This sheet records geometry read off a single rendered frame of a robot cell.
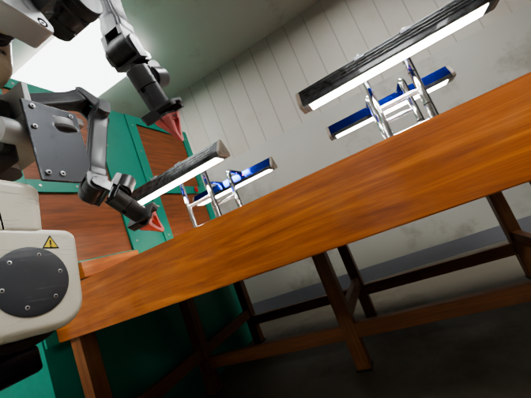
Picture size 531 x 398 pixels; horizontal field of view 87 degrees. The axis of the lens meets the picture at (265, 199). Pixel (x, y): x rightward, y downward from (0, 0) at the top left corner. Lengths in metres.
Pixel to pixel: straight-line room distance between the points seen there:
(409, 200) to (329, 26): 2.66
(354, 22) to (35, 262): 3.00
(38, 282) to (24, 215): 0.11
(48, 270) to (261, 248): 0.44
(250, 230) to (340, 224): 0.24
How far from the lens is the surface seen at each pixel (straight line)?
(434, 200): 0.67
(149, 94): 0.80
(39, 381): 1.52
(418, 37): 1.07
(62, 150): 0.66
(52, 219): 1.56
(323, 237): 0.69
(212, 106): 3.31
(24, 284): 0.55
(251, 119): 3.05
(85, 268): 1.46
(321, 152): 2.75
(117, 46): 0.83
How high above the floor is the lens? 0.65
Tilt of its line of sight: 8 degrees up
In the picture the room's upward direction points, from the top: 21 degrees counter-clockwise
